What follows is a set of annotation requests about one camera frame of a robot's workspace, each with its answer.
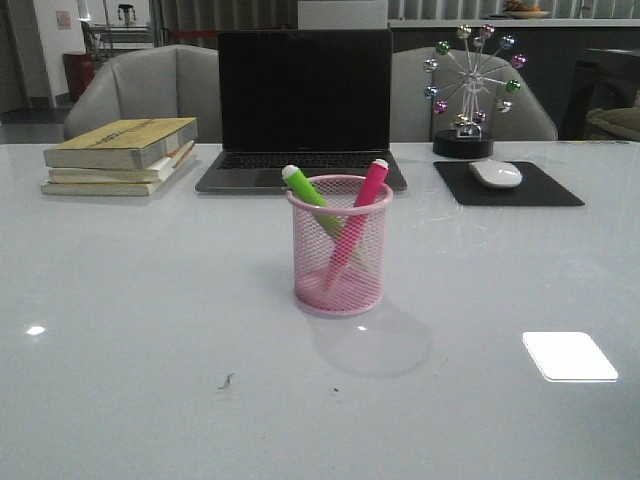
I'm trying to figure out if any green highlighter pen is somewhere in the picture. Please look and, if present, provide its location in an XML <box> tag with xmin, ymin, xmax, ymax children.
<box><xmin>281</xmin><ymin>164</ymin><xmax>369</xmax><ymax>269</ymax></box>

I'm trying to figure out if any pink highlighter pen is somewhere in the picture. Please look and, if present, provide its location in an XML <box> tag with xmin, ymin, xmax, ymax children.
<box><xmin>323</xmin><ymin>159</ymin><xmax>388</xmax><ymax>292</ymax></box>

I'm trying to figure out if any pink mesh pen holder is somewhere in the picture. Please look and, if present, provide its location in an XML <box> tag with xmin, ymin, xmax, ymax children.
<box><xmin>286</xmin><ymin>175</ymin><xmax>393</xmax><ymax>316</ymax></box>

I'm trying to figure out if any grey laptop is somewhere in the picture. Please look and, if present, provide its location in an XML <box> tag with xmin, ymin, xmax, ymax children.
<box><xmin>195</xmin><ymin>29</ymin><xmax>407</xmax><ymax>194</ymax></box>

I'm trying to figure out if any middle white book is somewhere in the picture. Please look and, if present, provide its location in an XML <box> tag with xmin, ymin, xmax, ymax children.
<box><xmin>49</xmin><ymin>140</ymin><xmax>195</xmax><ymax>184</ymax></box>

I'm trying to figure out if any white computer mouse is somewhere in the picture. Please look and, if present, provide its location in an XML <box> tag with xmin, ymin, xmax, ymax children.
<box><xmin>469</xmin><ymin>159</ymin><xmax>523</xmax><ymax>189</ymax></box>

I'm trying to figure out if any grey chair right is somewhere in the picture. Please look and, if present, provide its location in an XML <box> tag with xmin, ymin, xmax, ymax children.
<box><xmin>390</xmin><ymin>47</ymin><xmax>557</xmax><ymax>142</ymax></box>

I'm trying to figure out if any grey chair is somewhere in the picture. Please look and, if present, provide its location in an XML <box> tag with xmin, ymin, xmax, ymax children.
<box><xmin>390</xmin><ymin>47</ymin><xmax>557</xmax><ymax>142</ymax></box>
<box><xmin>63</xmin><ymin>45</ymin><xmax>222</xmax><ymax>143</ymax></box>

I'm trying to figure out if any grey chair left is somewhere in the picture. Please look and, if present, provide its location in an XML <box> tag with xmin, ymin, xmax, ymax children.
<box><xmin>63</xmin><ymin>45</ymin><xmax>222</xmax><ymax>143</ymax></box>

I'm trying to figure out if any top yellow book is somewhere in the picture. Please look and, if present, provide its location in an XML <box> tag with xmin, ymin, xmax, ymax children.
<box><xmin>43</xmin><ymin>117</ymin><xmax>198</xmax><ymax>170</ymax></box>

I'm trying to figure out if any yellow book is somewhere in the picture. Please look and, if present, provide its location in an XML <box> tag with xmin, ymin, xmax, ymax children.
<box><xmin>43</xmin><ymin>117</ymin><xmax>198</xmax><ymax>170</ymax></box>
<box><xmin>41</xmin><ymin>158</ymin><xmax>189</xmax><ymax>197</ymax></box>

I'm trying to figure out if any ferris wheel desk ornament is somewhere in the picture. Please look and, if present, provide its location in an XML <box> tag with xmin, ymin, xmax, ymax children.
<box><xmin>423</xmin><ymin>24</ymin><xmax>522</xmax><ymax>160</ymax></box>

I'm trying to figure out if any black mouse pad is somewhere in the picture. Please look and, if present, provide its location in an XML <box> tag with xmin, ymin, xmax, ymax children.
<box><xmin>434</xmin><ymin>161</ymin><xmax>584</xmax><ymax>207</ymax></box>

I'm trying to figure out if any bottom yellow book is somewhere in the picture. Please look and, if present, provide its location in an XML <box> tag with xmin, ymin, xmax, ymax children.
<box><xmin>41</xmin><ymin>158</ymin><xmax>189</xmax><ymax>197</ymax></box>

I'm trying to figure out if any red bin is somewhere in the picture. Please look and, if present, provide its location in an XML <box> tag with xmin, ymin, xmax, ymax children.
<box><xmin>62</xmin><ymin>52</ymin><xmax>95</xmax><ymax>102</ymax></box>

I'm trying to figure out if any fruit bowl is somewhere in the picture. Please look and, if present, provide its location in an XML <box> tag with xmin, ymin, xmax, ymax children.
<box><xmin>503</xmin><ymin>0</ymin><xmax>549</xmax><ymax>19</ymax></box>

